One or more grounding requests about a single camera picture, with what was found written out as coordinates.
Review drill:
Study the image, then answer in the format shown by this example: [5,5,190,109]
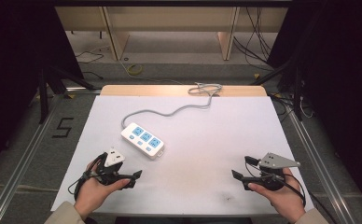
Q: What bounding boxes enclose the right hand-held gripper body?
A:
[247,152,301,191]

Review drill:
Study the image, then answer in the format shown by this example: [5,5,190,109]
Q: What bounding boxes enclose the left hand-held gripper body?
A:
[90,147,128,187]

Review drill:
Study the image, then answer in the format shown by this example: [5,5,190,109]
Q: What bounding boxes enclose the person's right hand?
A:
[247,167,307,224]

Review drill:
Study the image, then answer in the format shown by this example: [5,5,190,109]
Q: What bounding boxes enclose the person's left hand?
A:
[73,160,132,220]

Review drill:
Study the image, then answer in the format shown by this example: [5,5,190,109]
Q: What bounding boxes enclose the white power strip blue sockets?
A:
[120,121,166,161]

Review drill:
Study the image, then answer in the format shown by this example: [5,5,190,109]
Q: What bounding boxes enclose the white table mat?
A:
[50,95,315,217]

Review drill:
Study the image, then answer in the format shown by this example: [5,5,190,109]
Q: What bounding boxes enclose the black metal stand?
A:
[249,59,305,121]
[36,65,97,125]

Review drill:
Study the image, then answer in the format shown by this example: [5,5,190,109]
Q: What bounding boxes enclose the wooden desk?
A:
[54,7,289,62]

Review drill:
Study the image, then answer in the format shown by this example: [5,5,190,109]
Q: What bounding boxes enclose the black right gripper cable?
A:
[275,173,339,224]

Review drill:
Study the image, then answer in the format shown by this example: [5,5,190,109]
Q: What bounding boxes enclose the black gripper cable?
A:
[67,170,93,202]
[275,173,339,224]

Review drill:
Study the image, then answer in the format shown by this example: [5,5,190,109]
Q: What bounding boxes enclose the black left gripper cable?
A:
[67,170,93,202]

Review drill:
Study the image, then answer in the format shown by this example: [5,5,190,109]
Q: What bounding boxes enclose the aluminium floor rail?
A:
[0,87,103,224]
[269,92,357,224]

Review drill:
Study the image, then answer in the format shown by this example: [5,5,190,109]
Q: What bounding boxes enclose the black and white floor cables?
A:
[270,92,314,123]

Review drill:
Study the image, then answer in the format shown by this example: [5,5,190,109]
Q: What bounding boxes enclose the grey power strip cable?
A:
[120,82,224,129]

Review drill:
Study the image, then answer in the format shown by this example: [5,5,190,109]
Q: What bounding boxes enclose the yellow coiled cable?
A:
[126,63,145,77]

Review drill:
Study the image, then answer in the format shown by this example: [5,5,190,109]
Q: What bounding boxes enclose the thin black floor cable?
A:
[75,50,105,80]

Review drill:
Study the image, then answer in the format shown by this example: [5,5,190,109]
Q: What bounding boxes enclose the bundle of black cables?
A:
[232,7,275,72]

